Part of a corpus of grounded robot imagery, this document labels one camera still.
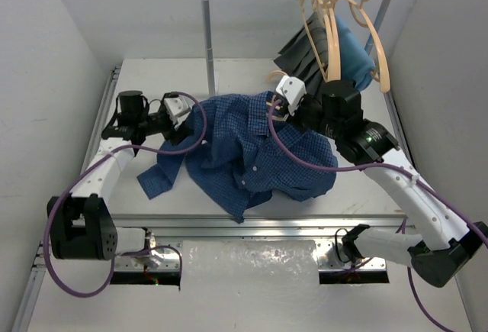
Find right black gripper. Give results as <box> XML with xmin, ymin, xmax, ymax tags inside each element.
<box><xmin>279</xmin><ymin>91</ymin><xmax>342</xmax><ymax>139</ymax></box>

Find blue plaid shirt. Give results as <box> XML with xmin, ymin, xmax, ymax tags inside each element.
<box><xmin>137</xmin><ymin>92</ymin><xmax>336</xmax><ymax>222</ymax></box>

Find beige plastic hanger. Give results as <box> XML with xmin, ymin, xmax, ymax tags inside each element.
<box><xmin>266</xmin><ymin>70</ymin><xmax>290</xmax><ymax>122</ymax></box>

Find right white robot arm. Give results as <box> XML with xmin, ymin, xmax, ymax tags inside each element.
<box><xmin>284</xmin><ymin>77</ymin><xmax>487</xmax><ymax>288</ymax></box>

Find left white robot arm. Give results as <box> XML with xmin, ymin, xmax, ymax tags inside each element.
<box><xmin>47</xmin><ymin>91</ymin><xmax>191</xmax><ymax>260</ymax></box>

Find beige hanger with grey garment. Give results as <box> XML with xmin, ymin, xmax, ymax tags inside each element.
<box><xmin>293</xmin><ymin>0</ymin><xmax>341</xmax><ymax>82</ymax></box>

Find beige hanger with blue garment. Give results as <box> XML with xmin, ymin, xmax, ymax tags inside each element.
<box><xmin>316</xmin><ymin>0</ymin><xmax>342</xmax><ymax>82</ymax></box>

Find empty beige hanger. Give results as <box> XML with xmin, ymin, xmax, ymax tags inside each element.
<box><xmin>349</xmin><ymin>0</ymin><xmax>390</xmax><ymax>94</ymax></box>

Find grey hanging garment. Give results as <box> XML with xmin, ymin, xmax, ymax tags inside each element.
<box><xmin>274</xmin><ymin>12</ymin><xmax>328</xmax><ymax>101</ymax></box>

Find light blue hanging garment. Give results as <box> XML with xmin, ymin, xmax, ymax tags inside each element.
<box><xmin>335</xmin><ymin>15</ymin><xmax>375</xmax><ymax>92</ymax></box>

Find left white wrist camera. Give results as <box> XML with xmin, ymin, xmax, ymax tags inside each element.
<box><xmin>163</xmin><ymin>95</ymin><xmax>191</xmax><ymax>125</ymax></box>

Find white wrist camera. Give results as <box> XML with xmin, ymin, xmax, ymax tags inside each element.
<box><xmin>275</xmin><ymin>75</ymin><xmax>307</xmax><ymax>116</ymax></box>
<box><xmin>163</xmin><ymin>95</ymin><xmax>191</xmax><ymax>125</ymax></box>

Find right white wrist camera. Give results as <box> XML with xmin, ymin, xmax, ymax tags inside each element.
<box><xmin>275</xmin><ymin>75</ymin><xmax>307</xmax><ymax>116</ymax></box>

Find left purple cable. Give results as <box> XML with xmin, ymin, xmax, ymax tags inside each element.
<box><xmin>41</xmin><ymin>93</ymin><xmax>209</xmax><ymax>298</ymax></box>

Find purple cable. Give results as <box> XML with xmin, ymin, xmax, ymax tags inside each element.
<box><xmin>268</xmin><ymin>97</ymin><xmax>488</xmax><ymax>332</ymax></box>
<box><xmin>41</xmin><ymin>93</ymin><xmax>209</xmax><ymax>298</ymax></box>

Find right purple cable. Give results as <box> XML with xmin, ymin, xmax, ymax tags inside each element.
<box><xmin>268</xmin><ymin>97</ymin><xmax>488</xmax><ymax>332</ymax></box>

